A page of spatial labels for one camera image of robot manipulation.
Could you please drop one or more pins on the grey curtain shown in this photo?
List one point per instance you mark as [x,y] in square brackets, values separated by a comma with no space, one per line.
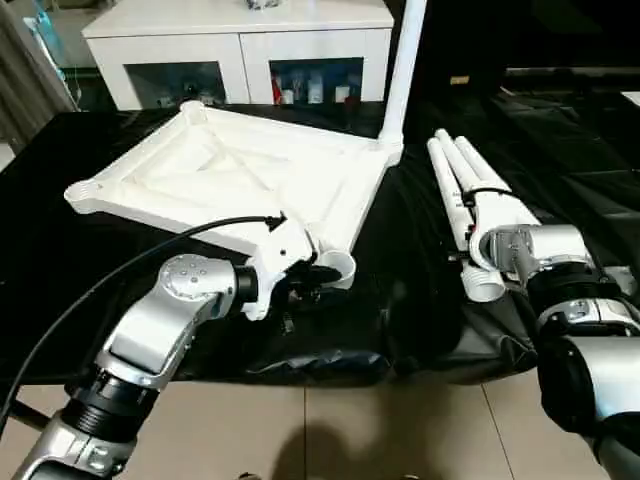
[25,80]

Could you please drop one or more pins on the white plastic table leg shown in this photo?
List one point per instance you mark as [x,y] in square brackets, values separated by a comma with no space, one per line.
[462,165]
[490,180]
[400,70]
[447,195]

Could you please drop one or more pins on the small white bottle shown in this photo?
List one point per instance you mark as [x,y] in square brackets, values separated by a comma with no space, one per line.
[315,90]

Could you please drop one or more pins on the white plastic table top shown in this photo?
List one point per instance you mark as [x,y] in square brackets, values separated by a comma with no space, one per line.
[230,170]

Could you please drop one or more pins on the black mat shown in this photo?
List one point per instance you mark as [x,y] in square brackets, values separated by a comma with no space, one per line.
[60,250]

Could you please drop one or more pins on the dark tangled small object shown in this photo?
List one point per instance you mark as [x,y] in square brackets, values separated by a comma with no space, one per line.
[265,4]

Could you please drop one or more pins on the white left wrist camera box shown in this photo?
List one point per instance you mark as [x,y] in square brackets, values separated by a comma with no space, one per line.
[285,248]

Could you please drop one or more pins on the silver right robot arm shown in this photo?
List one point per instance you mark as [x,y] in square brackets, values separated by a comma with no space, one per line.
[580,330]

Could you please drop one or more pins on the small red bottle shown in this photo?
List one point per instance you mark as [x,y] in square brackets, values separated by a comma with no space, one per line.
[277,95]

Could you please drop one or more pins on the white cabinet with glass doors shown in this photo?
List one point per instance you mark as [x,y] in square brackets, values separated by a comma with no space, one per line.
[230,35]

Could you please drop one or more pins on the light blue plastic item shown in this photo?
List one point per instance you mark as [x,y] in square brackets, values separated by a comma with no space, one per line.
[55,45]

